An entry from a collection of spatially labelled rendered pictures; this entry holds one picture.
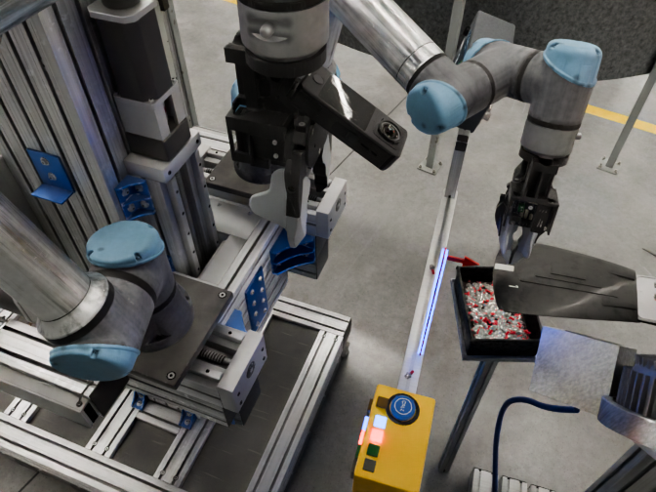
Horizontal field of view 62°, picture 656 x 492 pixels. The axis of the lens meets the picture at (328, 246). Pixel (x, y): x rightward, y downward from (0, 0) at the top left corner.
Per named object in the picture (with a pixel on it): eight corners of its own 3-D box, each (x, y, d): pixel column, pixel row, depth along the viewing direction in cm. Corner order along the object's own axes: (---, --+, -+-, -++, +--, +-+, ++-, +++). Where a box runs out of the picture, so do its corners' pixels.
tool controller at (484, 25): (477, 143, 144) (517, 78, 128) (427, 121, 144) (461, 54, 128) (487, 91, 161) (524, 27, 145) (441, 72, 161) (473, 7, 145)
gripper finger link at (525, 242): (509, 277, 90) (524, 228, 86) (509, 259, 95) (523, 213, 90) (528, 281, 90) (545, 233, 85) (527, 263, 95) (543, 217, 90)
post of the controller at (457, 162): (454, 199, 153) (468, 143, 139) (443, 196, 154) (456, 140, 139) (456, 192, 155) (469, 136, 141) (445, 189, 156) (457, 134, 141)
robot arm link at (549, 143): (525, 111, 84) (581, 119, 82) (517, 140, 86) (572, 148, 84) (527, 125, 77) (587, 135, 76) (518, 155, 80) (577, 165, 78)
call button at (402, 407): (412, 425, 88) (413, 420, 86) (388, 418, 88) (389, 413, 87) (416, 402, 90) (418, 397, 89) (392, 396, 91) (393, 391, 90)
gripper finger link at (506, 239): (490, 273, 91) (504, 225, 86) (491, 256, 96) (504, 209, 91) (509, 277, 90) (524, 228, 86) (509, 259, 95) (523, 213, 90)
